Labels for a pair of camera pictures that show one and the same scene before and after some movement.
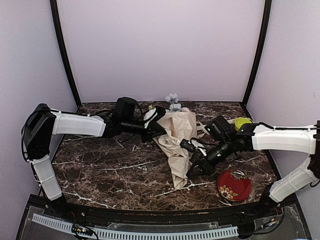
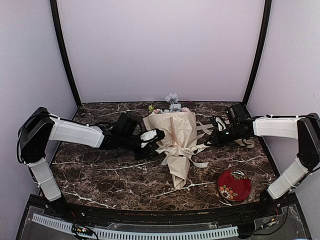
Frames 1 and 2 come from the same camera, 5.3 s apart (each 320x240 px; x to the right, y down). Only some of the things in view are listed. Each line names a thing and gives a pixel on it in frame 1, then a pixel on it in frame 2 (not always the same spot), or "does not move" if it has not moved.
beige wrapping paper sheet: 180,126 does not move
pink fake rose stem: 185,109 does not move
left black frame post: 65,54 does not move
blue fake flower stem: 173,98 does not move
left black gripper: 153,131 to 146,153
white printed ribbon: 200,127 to 189,149
